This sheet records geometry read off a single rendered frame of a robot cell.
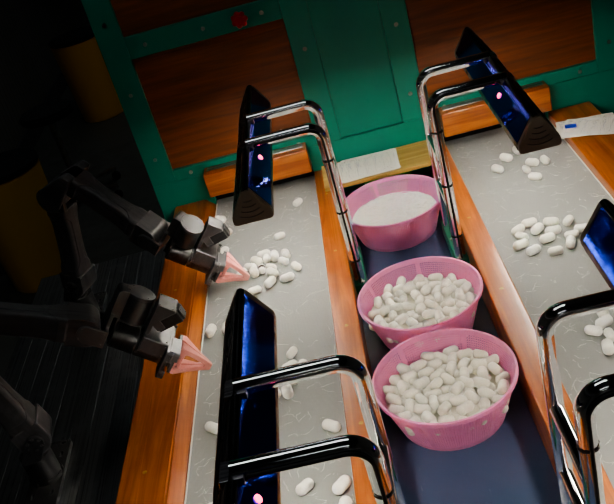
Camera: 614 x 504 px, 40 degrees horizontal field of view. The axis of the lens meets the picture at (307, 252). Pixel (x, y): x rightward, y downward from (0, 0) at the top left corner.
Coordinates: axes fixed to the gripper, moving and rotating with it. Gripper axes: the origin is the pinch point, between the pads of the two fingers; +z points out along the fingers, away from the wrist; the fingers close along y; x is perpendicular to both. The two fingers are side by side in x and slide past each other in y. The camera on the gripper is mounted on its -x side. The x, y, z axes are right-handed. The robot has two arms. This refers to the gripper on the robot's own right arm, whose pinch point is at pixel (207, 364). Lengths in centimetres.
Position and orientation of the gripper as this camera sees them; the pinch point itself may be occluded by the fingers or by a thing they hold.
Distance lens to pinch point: 169.8
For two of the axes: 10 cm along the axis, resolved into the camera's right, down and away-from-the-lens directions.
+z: 9.0, 3.6, 2.5
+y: -0.5, -4.9, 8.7
